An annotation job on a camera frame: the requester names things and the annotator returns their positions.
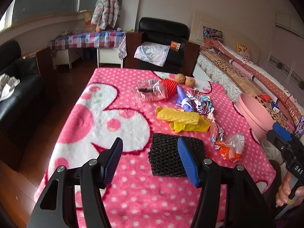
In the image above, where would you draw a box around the black mesh sponge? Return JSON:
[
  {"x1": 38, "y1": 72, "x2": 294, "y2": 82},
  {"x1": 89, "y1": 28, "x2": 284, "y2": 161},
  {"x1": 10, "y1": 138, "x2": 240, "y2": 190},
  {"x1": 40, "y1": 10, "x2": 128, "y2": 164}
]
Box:
[{"x1": 148, "y1": 132, "x2": 206, "y2": 178}]

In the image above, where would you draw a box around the yellow plastic wrapper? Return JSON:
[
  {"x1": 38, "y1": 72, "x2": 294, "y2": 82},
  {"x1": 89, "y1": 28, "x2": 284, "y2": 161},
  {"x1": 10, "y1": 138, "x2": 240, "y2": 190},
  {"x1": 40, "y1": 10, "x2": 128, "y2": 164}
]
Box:
[{"x1": 169, "y1": 116, "x2": 211, "y2": 133}]

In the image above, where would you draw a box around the silver foil wrapper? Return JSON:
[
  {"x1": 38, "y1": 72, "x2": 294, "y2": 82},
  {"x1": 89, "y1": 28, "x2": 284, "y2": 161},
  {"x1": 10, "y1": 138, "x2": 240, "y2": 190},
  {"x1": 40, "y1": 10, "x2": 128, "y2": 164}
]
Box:
[{"x1": 207, "y1": 113, "x2": 224, "y2": 150}]

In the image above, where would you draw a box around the orange white plastic wrapper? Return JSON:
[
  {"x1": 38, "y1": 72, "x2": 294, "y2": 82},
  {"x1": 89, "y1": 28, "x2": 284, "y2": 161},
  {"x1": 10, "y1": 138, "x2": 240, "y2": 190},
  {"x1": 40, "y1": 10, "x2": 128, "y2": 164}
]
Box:
[{"x1": 215, "y1": 134, "x2": 245, "y2": 163}]

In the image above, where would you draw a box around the colourful wrapper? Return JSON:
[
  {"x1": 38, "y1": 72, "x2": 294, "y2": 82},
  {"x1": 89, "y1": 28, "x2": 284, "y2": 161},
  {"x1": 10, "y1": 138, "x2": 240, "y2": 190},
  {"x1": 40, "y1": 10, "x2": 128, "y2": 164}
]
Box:
[{"x1": 187, "y1": 89, "x2": 214, "y2": 115}]

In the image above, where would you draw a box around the clear red snack wrapper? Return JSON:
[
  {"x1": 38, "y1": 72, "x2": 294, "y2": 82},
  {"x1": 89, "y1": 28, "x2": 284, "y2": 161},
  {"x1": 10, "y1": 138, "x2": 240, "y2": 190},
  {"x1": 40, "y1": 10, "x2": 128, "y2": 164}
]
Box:
[{"x1": 134, "y1": 79, "x2": 168, "y2": 102}]

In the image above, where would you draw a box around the purple cloth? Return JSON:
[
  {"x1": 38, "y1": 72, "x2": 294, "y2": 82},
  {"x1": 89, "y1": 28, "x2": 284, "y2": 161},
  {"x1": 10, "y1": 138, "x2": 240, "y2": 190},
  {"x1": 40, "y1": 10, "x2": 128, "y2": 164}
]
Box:
[{"x1": 176, "y1": 85, "x2": 194, "y2": 112}]

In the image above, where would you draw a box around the pink plastic trash bucket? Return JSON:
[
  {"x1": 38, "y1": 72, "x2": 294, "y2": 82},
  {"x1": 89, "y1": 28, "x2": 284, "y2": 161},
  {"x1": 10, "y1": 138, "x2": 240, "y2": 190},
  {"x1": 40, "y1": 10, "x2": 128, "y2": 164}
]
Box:
[{"x1": 236, "y1": 93, "x2": 274, "y2": 142}]

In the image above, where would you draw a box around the person's right hand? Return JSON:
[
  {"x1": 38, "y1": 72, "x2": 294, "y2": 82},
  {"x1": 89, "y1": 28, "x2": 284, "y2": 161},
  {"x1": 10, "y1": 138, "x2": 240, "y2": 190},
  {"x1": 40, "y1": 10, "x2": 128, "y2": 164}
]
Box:
[{"x1": 276, "y1": 171, "x2": 304, "y2": 206}]

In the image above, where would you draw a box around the red dotted quilt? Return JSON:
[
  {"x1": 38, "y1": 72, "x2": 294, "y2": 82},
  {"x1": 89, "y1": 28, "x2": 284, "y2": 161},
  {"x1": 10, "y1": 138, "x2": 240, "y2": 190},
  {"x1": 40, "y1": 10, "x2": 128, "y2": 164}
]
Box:
[{"x1": 203, "y1": 39, "x2": 303, "y2": 125}]

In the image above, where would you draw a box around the red snack packet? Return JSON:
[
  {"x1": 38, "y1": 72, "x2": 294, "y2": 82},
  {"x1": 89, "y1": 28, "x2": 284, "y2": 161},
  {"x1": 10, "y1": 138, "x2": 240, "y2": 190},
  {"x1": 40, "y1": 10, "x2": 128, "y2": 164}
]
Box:
[{"x1": 259, "y1": 94, "x2": 272, "y2": 102}]

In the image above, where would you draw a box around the pink polka dot blanket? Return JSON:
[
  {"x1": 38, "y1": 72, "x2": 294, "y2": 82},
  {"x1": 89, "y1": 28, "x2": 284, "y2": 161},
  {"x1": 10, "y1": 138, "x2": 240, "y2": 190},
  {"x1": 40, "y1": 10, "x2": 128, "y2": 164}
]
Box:
[{"x1": 34, "y1": 68, "x2": 276, "y2": 227}]

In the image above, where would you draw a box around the red ridged plastic piece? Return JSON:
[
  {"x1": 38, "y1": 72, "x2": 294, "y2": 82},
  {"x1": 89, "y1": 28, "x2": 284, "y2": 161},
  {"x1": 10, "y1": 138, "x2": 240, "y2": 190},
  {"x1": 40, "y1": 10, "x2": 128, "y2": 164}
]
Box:
[{"x1": 161, "y1": 78, "x2": 179, "y2": 101}]

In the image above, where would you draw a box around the yellow red floral pillow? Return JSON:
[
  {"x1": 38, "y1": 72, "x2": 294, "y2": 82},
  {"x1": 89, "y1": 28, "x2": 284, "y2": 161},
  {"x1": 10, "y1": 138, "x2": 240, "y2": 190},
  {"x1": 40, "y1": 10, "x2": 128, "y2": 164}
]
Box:
[{"x1": 237, "y1": 43, "x2": 251, "y2": 60}]

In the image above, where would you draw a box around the bed with brown blanket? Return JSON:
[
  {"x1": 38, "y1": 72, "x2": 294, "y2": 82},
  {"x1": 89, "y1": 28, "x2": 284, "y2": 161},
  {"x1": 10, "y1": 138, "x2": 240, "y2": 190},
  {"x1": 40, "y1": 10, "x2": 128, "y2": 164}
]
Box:
[{"x1": 193, "y1": 46, "x2": 297, "y2": 132}]

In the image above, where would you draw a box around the black leather sofa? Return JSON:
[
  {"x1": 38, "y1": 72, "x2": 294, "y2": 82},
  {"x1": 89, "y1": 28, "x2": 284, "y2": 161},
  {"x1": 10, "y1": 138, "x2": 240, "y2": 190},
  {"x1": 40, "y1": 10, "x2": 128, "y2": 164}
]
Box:
[{"x1": 1, "y1": 40, "x2": 54, "y2": 171}]

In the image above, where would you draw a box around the black leather armchair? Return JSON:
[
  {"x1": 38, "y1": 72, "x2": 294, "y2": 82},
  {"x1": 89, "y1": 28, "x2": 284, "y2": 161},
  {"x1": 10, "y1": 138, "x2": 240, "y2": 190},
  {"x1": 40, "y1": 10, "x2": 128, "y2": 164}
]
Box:
[{"x1": 123, "y1": 17, "x2": 200, "y2": 77}]

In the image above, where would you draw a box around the white patterned cushion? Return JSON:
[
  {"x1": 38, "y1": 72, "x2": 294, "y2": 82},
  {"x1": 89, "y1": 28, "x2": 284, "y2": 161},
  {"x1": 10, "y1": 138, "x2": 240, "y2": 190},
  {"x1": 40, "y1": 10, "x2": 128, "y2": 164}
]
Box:
[{"x1": 134, "y1": 42, "x2": 170, "y2": 67}]

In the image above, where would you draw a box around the checkered tablecloth table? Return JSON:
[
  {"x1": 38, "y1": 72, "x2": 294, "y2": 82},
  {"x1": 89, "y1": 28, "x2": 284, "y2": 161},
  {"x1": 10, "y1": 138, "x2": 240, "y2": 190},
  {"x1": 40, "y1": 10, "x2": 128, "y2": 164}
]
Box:
[{"x1": 48, "y1": 30, "x2": 127, "y2": 67}]

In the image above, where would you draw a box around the colourful cartoon pillow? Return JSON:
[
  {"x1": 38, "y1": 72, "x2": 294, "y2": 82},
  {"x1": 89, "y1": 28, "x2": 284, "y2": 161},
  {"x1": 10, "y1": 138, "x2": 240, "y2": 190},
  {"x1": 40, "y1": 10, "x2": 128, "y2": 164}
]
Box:
[{"x1": 203, "y1": 26, "x2": 224, "y2": 43}]

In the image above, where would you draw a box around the orange box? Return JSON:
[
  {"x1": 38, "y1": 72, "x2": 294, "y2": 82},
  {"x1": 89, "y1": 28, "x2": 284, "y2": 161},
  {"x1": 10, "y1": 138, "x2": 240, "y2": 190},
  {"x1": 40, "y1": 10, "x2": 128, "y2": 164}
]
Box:
[{"x1": 170, "y1": 41, "x2": 181, "y2": 51}]

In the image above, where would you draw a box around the white crumpled cloth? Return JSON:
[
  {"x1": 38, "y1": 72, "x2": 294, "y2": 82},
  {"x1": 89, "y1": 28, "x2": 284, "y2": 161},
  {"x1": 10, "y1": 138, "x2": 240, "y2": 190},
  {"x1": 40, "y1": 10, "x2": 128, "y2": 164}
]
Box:
[{"x1": 0, "y1": 73, "x2": 20, "y2": 102}]

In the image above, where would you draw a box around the hanging pastel puffer jacket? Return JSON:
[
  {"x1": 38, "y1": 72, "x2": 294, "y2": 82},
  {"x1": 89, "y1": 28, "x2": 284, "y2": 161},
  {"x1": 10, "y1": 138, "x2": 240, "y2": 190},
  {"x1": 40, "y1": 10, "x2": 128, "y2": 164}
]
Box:
[{"x1": 91, "y1": 0, "x2": 120, "y2": 30}]

